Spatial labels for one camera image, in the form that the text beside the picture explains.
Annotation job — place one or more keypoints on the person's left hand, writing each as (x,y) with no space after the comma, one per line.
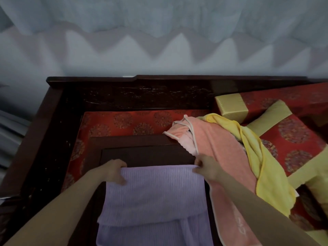
(112,171)

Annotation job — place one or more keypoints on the person's right hand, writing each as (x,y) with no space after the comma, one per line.
(208,167)

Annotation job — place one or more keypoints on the salmon towel with white trim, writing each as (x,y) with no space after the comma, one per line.
(223,151)

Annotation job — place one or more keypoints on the lavender ribbed towel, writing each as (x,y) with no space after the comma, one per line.
(153,197)

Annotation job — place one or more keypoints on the yellow towel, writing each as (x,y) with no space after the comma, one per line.
(269,176)

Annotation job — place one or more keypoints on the person's right forearm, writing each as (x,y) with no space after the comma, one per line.
(261,212)

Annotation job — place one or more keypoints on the person's left forearm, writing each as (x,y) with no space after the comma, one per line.
(64,207)

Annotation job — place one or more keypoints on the dark wooden low table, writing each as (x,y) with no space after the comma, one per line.
(143,153)

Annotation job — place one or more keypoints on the red patterned seat cushion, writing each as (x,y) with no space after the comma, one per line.
(115,122)
(302,222)

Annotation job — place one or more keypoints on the red square pillow yellow border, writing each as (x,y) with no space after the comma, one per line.
(294,140)
(320,192)

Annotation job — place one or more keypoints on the red bolster with yellow ends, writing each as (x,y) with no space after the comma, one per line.
(282,97)

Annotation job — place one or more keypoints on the grey drape curtain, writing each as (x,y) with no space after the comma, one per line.
(12,138)

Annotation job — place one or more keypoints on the white sheer curtain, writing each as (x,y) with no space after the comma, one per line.
(164,15)

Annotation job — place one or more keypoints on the dark carved wooden sofa frame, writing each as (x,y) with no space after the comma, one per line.
(128,94)

